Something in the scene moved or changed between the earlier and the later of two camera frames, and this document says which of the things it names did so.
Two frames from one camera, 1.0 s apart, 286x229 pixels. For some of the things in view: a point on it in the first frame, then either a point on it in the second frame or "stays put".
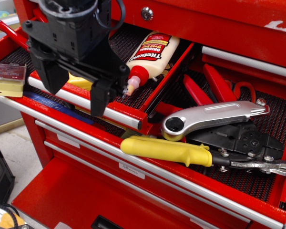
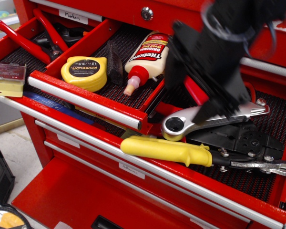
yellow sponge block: [7, 88] stays put
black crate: [2, 179] stays put
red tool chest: [202, 136] stays put
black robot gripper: [76, 34] -> [212, 64]
